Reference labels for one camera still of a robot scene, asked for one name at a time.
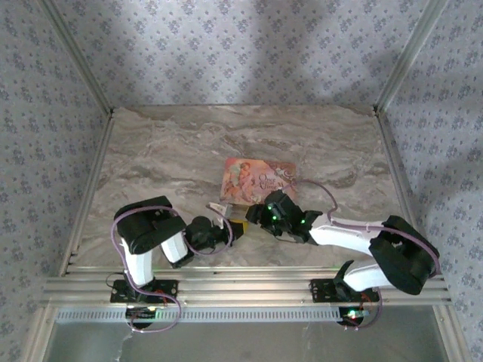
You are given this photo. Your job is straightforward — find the pink storybook tin box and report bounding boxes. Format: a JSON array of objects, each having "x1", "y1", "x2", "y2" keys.
[{"x1": 220, "y1": 157, "x2": 300, "y2": 207}]

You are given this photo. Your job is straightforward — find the wide aluminium front beam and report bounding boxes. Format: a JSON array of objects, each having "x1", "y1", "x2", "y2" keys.
[{"x1": 40, "y1": 277, "x2": 453, "y2": 307}]

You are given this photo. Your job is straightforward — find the controller board with green light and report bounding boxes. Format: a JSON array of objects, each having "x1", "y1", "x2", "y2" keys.
[
  {"x1": 337, "y1": 305, "x2": 370, "y2": 330},
  {"x1": 126, "y1": 305, "x2": 162, "y2": 330}
]

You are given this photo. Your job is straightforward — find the grey metal panel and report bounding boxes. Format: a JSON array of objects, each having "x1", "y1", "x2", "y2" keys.
[{"x1": 47, "y1": 320, "x2": 450, "y2": 362}]

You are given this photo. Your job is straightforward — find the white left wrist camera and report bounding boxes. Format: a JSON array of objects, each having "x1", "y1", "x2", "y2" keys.
[{"x1": 206, "y1": 201, "x2": 232, "y2": 219}]

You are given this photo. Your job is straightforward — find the narrow aluminium table edge rail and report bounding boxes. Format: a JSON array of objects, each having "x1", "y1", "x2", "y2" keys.
[{"x1": 67, "y1": 265, "x2": 441, "y2": 279}]

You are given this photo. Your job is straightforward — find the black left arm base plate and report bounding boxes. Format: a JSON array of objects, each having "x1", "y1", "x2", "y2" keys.
[{"x1": 109, "y1": 279, "x2": 179, "y2": 305}]

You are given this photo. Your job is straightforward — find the grey slotted cable duct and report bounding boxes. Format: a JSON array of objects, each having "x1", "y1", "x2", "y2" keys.
[{"x1": 55, "y1": 305, "x2": 378, "y2": 324}]

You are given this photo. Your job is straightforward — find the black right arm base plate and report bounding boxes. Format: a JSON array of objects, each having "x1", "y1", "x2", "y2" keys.
[{"x1": 309, "y1": 278, "x2": 380, "y2": 305}]

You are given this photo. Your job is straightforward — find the aluminium side rail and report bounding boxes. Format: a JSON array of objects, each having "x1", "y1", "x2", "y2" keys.
[
  {"x1": 58, "y1": 109, "x2": 116, "y2": 276},
  {"x1": 371, "y1": 107, "x2": 443, "y2": 276}
]

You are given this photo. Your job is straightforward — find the aluminium frame leg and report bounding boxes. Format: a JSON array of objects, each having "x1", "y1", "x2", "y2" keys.
[
  {"x1": 26, "y1": 305, "x2": 58, "y2": 362},
  {"x1": 432, "y1": 305, "x2": 472, "y2": 362}
]

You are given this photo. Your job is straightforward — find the aluminium corner post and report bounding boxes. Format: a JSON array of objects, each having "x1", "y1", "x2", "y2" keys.
[
  {"x1": 372, "y1": 0, "x2": 452, "y2": 114},
  {"x1": 37, "y1": 0, "x2": 115, "y2": 115}
]

